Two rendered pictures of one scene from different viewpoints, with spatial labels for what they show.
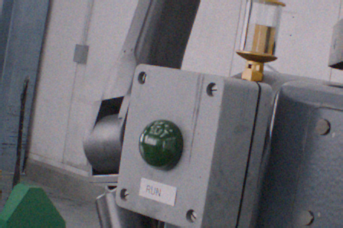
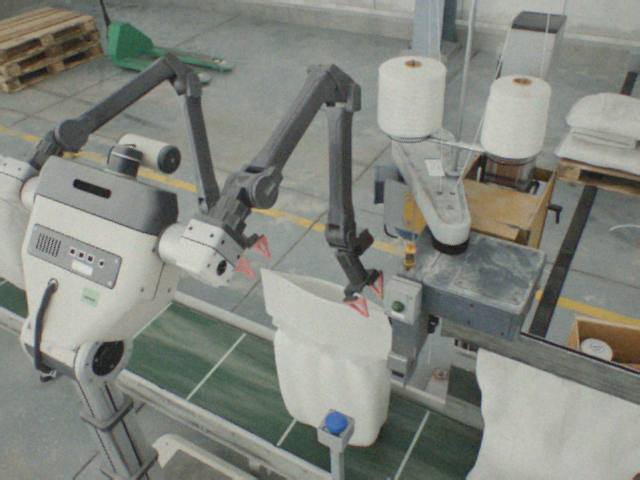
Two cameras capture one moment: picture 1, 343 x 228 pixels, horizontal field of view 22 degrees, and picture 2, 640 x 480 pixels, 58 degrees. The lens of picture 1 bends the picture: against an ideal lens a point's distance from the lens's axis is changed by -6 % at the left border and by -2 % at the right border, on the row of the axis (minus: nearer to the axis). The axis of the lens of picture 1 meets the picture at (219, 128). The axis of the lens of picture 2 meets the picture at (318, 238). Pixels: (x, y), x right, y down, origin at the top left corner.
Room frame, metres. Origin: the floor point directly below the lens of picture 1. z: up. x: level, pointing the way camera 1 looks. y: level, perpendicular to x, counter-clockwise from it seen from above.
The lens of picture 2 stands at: (-0.37, 0.36, 2.21)
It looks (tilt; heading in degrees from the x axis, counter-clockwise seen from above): 38 degrees down; 350
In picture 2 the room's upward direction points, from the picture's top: 3 degrees counter-clockwise
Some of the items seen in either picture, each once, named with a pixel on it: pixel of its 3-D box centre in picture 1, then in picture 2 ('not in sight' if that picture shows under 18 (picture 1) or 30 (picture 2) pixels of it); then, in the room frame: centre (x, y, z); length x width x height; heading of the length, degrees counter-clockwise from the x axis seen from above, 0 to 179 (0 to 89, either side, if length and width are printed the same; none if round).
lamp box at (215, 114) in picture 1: (191, 147); (402, 299); (0.55, 0.01, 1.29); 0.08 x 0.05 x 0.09; 49
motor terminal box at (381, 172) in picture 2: not in sight; (385, 187); (1.07, -0.10, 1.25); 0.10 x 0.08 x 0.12; 164
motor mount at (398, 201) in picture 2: not in sight; (430, 211); (0.94, -0.20, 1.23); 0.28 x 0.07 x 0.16; 49
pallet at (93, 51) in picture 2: not in sight; (32, 60); (6.22, 2.25, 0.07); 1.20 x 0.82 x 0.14; 137
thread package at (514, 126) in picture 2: not in sight; (516, 114); (0.76, -0.31, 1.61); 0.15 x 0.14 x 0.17; 49
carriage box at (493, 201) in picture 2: not in sight; (492, 231); (0.86, -0.37, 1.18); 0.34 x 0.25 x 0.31; 139
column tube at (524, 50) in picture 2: not in sight; (487, 287); (0.93, -0.43, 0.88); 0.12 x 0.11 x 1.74; 139
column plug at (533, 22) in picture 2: not in sight; (538, 21); (0.93, -0.43, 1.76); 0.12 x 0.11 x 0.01; 139
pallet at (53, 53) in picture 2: not in sight; (29, 46); (6.23, 2.24, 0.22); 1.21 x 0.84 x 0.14; 139
